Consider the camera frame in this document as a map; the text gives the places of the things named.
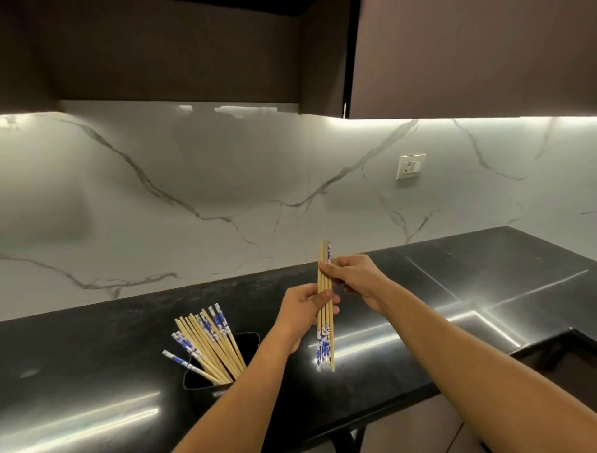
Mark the bundle of bamboo chopsticks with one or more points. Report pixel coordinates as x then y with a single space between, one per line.
210 343

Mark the person's right hand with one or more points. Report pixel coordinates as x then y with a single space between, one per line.
366 280

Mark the beige base cabinet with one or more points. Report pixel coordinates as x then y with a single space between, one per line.
410 427

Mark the person's left forearm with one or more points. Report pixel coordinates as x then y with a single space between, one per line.
233 401

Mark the white wall socket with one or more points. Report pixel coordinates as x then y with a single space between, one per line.
410 166

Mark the person's right forearm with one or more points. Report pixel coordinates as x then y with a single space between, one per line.
485 373

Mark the dark kitchen sink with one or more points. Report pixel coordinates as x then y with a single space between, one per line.
559 361

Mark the black chopstick holder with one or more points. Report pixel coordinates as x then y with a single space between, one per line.
245 345

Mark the person's left thumb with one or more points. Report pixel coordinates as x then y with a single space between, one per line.
328 301

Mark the dark brown wall cabinet door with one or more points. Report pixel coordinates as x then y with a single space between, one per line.
471 56

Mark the blue patterned bamboo chopstick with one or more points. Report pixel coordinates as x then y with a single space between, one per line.
322 322
331 336
326 326
319 280

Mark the person's left hand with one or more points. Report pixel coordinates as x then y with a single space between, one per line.
301 319

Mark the dark brown recessed wall cabinet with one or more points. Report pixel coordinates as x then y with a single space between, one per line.
163 46

